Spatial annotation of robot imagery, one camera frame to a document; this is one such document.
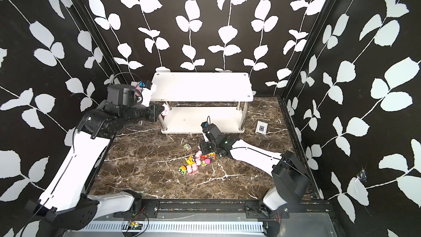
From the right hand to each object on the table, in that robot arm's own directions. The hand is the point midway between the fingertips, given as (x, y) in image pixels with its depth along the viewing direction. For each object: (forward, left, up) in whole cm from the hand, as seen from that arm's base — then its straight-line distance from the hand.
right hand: (200, 142), depth 83 cm
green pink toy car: (-6, -3, -9) cm, 12 cm away
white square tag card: (+17, -37, -10) cm, 42 cm away
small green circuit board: (-34, +27, -13) cm, 45 cm away
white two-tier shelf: (+10, +1, +22) cm, 24 cm away
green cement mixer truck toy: (-11, +9, -10) cm, 17 cm away
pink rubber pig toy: (+1, +12, +24) cm, 27 cm away
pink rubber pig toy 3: (-2, +1, -10) cm, 10 cm away
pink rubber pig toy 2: (-9, +3, -10) cm, 14 cm away
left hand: (+3, +13, +26) cm, 29 cm away
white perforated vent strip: (-35, +8, -12) cm, 38 cm away
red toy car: (-3, -6, -9) cm, 11 cm away
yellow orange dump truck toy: (-6, +5, -10) cm, 13 cm away
